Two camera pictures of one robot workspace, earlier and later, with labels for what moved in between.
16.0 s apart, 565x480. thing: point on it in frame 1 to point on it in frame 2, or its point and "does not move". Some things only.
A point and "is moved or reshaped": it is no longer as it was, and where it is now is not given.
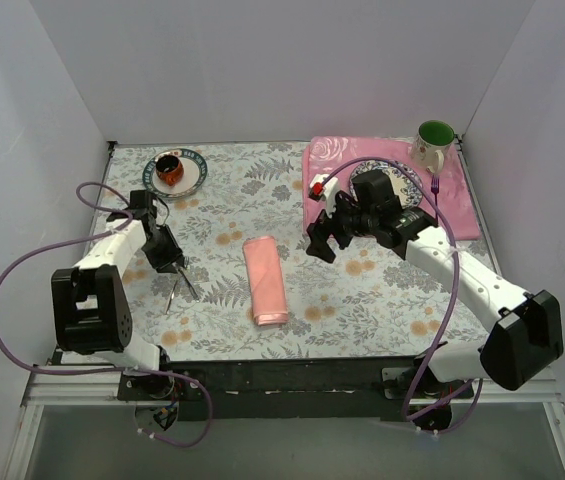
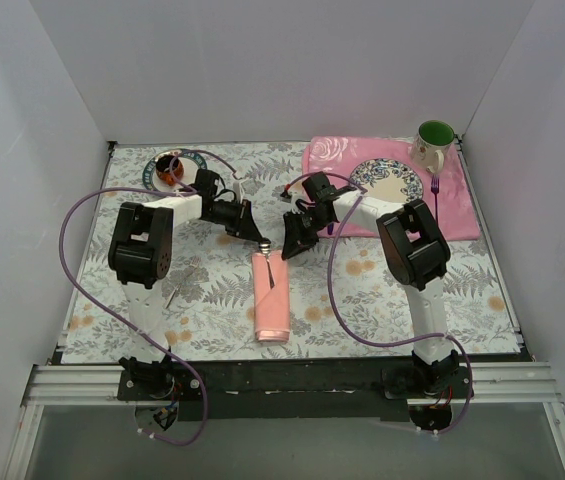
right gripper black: [326, 229] to [300, 228]
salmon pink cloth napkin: [266, 284] is moved or reshaped
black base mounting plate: [293, 389] does not move
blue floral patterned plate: [407, 190] does not move
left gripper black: [170, 256] to [245, 218]
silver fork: [189, 285] to [194, 262]
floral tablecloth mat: [251, 283] does not move
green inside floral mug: [432, 145] does not move
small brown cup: [169, 169] does not move
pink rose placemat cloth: [447, 196] does not move
